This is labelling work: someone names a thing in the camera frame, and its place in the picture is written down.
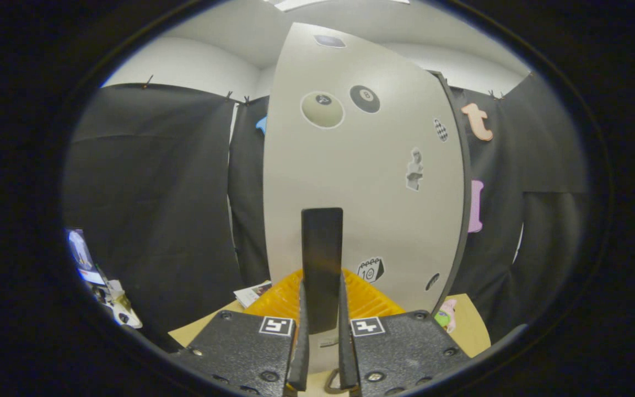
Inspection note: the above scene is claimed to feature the long ceiling light panel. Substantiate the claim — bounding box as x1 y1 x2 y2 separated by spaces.
265 0 409 12

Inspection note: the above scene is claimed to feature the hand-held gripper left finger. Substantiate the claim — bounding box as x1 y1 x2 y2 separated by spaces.
170 269 311 397

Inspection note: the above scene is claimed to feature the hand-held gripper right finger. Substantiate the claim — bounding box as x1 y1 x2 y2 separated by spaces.
338 269 472 397

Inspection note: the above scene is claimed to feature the black backdrop cloth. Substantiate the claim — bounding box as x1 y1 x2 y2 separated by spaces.
64 72 591 353

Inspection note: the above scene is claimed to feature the brown fuzzy shoe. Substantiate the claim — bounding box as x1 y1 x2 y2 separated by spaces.
324 368 350 395

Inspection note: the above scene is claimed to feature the white shoe cabinet door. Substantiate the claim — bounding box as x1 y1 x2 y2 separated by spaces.
263 22 466 375

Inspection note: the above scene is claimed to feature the grey shoe cabinet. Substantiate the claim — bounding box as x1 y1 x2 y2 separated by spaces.
430 70 472 315

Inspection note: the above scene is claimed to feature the black cabinet door handle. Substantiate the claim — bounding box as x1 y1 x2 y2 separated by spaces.
302 207 344 334

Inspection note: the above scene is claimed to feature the white book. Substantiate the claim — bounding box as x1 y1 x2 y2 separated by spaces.
234 280 272 308

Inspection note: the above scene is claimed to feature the green and pink plush toy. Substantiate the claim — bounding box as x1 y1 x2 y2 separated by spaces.
433 299 457 333

